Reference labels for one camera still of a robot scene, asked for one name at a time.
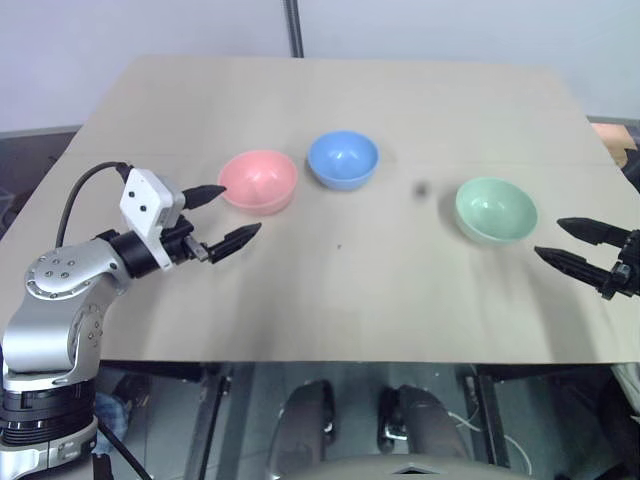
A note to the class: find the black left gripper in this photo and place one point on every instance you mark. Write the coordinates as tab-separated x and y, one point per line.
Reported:
175	242

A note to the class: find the blue plastic bowl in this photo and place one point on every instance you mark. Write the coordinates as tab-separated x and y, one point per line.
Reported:
342	160

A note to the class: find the black tripod leg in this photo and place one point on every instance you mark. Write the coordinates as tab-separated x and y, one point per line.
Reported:
122	452

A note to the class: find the black table leg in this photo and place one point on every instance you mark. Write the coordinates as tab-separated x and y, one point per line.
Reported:
207	425
492	420

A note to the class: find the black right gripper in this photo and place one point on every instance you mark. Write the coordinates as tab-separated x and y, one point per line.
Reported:
627	272

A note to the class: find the dark rounded shape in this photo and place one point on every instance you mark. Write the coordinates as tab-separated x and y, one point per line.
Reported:
425	425
302	430

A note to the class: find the brown cardboard box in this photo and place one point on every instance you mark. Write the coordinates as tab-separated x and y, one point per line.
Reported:
612	140

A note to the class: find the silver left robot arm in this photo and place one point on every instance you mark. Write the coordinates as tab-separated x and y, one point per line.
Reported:
55	280

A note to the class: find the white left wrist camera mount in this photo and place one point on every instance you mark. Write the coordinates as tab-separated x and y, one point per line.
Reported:
145	200

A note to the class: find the red plastic bowl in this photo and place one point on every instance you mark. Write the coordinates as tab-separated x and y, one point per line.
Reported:
257	182

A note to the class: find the grey metal pole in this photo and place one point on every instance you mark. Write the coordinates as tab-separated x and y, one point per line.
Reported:
295	27

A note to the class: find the grey robot torso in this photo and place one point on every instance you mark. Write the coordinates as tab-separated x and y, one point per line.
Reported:
410	467

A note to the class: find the green plastic bowl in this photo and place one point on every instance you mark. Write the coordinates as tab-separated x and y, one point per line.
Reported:
495	210

